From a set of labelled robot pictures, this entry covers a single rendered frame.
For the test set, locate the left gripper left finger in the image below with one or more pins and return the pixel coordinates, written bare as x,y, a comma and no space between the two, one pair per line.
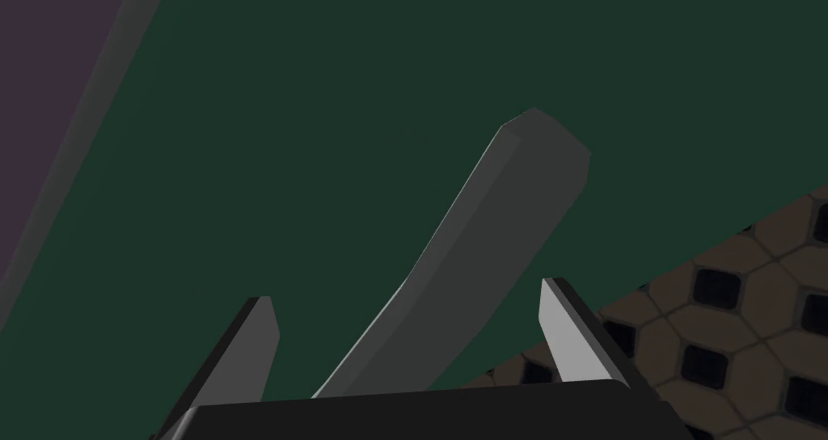
242,356

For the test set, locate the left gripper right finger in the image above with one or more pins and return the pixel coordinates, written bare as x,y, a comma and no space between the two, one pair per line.
576,343

